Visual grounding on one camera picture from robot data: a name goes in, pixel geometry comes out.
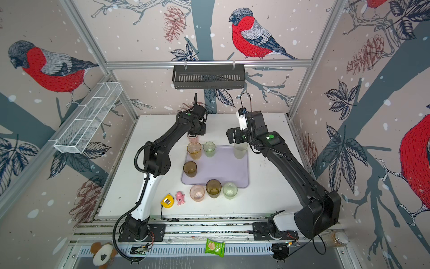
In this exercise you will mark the pink clear glass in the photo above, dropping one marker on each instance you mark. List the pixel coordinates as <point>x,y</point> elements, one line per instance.
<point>193,138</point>

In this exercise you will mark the pale green frosted glass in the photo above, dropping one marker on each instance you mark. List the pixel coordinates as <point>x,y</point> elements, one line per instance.
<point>240,150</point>

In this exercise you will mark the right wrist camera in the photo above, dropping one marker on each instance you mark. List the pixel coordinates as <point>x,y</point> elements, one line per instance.
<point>240,114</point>

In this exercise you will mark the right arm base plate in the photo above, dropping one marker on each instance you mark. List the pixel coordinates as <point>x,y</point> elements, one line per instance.
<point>269,232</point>

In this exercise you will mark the green snack packet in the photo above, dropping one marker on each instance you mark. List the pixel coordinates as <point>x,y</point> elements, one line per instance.
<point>216,248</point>

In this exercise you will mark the brown textured glass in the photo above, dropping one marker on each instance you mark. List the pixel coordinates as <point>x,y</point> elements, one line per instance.
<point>190,169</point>

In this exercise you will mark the yellow clear glass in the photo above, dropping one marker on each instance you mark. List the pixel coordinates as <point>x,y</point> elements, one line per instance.
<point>194,150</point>

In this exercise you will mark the pink textured glass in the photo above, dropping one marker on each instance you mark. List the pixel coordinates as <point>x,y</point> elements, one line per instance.
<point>197,193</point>

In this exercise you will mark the light green textured glass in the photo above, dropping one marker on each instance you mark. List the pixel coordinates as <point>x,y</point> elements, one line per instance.
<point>230,190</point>

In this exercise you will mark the green clear glass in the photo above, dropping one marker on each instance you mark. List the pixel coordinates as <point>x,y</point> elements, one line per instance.
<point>209,149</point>

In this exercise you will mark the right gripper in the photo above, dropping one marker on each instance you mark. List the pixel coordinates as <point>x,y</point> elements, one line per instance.
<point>238,133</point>

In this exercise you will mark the black wall basket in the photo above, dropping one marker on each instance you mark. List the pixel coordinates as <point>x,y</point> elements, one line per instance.
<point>209,77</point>

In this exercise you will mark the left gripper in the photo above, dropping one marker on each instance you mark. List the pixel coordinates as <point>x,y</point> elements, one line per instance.
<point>202,132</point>

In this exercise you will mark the plush toy dog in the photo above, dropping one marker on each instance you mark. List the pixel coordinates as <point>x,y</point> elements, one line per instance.
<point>103,254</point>

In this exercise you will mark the olive brown glass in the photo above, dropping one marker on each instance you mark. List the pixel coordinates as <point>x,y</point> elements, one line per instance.
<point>213,188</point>

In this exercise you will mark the plastic jar with lid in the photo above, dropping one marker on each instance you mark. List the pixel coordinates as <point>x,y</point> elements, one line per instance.
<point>335,239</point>

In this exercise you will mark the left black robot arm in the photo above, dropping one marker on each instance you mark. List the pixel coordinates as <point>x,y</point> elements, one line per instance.
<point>152,159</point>

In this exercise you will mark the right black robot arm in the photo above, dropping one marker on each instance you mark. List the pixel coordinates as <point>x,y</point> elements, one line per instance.
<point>321,208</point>

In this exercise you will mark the yellow tape measure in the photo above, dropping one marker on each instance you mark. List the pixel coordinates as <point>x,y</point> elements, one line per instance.
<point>168,201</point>

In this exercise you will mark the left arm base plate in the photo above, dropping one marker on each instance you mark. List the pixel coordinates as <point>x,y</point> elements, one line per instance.
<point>151,232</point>

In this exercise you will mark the pink toy figure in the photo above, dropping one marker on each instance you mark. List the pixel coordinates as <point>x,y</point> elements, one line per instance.
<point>180,198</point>

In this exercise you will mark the lilac plastic tray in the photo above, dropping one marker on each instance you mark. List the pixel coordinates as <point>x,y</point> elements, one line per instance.
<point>223,166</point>

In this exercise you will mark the aluminium rail frame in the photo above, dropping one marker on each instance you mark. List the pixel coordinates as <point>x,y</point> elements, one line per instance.
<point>242,237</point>

